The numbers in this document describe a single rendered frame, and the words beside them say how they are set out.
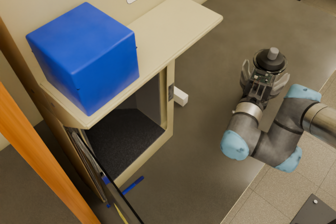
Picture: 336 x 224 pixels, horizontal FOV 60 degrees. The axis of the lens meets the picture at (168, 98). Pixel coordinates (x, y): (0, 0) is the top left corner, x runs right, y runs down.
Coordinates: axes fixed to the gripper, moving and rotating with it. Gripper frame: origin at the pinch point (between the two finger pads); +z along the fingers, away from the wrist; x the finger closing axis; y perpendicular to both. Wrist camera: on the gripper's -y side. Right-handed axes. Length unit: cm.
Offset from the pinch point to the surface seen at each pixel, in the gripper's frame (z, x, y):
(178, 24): -35, 16, 37
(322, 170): 44, -57, -114
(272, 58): 0.2, -0.5, 4.8
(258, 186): 14, -22, -114
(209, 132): -19.2, 10.1, -20.0
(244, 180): -30.6, -6.6, -20.0
